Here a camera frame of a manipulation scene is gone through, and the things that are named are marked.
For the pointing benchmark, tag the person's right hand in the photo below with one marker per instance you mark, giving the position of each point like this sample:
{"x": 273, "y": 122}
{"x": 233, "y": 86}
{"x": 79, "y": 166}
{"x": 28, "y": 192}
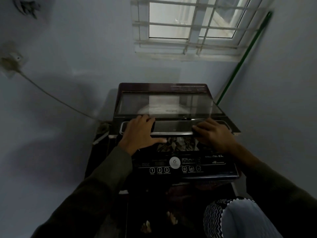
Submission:
{"x": 215, "y": 136}

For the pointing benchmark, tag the person's left hand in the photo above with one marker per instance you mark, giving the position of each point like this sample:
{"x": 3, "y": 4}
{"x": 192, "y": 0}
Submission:
{"x": 138, "y": 136}

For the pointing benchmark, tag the white green leaf print clothes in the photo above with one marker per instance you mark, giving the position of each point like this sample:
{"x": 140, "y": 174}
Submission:
{"x": 177, "y": 143}

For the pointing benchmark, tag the glass washing machine lid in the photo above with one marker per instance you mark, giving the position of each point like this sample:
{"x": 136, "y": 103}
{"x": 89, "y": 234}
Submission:
{"x": 168, "y": 106}

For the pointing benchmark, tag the dark maroon washing machine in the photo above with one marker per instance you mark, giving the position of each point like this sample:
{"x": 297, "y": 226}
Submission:
{"x": 178, "y": 166}

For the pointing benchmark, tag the black white zigzag laundry basket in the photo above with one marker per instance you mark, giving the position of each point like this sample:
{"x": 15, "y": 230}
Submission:
{"x": 235, "y": 218}

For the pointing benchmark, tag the person's right forearm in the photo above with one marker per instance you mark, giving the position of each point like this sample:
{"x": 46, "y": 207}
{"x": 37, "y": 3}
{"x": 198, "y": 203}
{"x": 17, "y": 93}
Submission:
{"x": 277, "y": 190}

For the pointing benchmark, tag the person's left forearm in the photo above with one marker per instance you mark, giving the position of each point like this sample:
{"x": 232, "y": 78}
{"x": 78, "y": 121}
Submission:
{"x": 86, "y": 198}

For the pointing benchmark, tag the person's right foot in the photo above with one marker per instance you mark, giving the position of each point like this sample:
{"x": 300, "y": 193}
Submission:
{"x": 172, "y": 218}

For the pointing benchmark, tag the person's foot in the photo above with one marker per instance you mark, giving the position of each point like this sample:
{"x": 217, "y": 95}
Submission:
{"x": 146, "y": 226}
{"x": 172, "y": 218}

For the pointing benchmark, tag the person's left foot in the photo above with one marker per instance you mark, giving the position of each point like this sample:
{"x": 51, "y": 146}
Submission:
{"x": 146, "y": 226}

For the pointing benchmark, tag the white sticker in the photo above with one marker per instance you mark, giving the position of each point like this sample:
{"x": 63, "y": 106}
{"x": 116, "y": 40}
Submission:
{"x": 123, "y": 192}

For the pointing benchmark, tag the green pipe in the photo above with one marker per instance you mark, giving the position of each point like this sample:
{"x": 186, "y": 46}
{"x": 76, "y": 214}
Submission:
{"x": 244, "y": 56}

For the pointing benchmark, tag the window with white bars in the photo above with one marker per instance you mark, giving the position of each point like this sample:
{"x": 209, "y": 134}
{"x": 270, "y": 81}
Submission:
{"x": 173, "y": 19}

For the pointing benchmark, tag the white wall socket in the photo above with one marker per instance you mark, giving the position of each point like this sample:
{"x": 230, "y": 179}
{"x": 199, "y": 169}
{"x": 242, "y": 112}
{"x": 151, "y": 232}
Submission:
{"x": 12, "y": 63}

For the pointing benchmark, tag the metal wall tap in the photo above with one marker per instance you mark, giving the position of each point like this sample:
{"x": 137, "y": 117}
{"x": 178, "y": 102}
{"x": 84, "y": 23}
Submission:
{"x": 27, "y": 7}

